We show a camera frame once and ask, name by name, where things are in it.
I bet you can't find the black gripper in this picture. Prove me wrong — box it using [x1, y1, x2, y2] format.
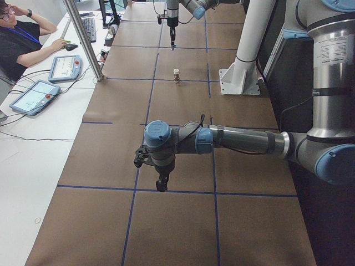
[155, 161, 175, 192]
[167, 17, 178, 47]

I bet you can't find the white brass PPR valve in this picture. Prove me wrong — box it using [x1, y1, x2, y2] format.
[173, 68, 180, 83]

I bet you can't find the silver metal cylinder weight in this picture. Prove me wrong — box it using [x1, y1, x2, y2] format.
[108, 24, 118, 35]

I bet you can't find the black box under cylinder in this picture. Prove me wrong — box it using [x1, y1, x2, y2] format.
[105, 32, 115, 47]

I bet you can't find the black monitor stand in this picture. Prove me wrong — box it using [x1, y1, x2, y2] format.
[99, 0, 121, 29]

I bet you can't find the far orange black connector box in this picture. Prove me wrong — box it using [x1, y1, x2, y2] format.
[99, 50, 109, 63]

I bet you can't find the black computer keyboard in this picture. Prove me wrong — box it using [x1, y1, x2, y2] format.
[82, 17, 97, 43]

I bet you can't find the black computer mouse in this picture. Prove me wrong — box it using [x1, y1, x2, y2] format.
[65, 43, 78, 51]

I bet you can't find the far teach pendant tablet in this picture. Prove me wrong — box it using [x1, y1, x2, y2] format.
[48, 55, 82, 83]

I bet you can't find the teach pendant tablet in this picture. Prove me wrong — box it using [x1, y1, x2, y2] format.
[9, 80, 60, 116]
[48, 55, 82, 83]

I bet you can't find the near teach pendant tablet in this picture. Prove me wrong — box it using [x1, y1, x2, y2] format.
[9, 80, 60, 116]

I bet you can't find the seated person black shirt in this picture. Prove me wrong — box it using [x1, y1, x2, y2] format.
[1, 1, 67, 81]

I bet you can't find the black camera cable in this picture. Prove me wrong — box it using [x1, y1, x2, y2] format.
[151, 0, 198, 25]
[173, 112, 206, 147]

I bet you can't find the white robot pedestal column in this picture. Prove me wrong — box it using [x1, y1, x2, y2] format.
[219, 0, 276, 95]

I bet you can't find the aluminium frame post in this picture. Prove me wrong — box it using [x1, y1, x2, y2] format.
[63, 0, 104, 81]

